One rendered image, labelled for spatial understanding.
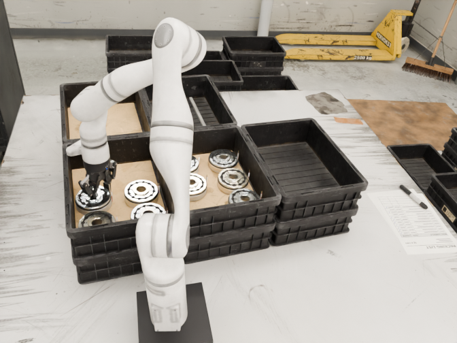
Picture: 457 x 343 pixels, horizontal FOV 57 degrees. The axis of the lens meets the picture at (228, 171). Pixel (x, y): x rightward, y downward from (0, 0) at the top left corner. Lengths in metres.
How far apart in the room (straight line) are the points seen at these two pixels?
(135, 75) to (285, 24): 3.91
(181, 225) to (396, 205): 1.05
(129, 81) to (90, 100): 0.12
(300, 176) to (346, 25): 3.79
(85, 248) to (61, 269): 0.19
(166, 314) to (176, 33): 0.63
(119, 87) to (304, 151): 0.82
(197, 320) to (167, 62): 0.62
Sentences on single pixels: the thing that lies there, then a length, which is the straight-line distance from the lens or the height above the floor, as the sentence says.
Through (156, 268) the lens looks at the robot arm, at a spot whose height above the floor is 1.01.
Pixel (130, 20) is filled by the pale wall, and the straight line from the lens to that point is 4.58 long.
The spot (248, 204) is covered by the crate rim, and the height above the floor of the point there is 0.93.
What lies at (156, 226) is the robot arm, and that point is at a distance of 0.87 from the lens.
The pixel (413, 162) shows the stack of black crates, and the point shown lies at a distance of 2.83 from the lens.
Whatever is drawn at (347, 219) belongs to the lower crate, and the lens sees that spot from 1.49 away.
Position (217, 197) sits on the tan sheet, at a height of 0.83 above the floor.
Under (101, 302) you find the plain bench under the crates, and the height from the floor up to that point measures 0.70.
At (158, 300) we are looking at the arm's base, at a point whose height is 0.91.
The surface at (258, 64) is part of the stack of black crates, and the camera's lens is 3.02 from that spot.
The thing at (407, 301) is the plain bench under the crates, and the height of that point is 0.70.
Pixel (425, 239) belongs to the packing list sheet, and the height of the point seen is 0.70.
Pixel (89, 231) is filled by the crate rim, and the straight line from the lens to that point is 1.15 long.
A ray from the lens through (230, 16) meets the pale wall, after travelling 4.68.
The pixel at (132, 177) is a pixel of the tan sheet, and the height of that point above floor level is 0.83.
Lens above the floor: 1.75
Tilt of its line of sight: 39 degrees down
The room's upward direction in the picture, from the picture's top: 7 degrees clockwise
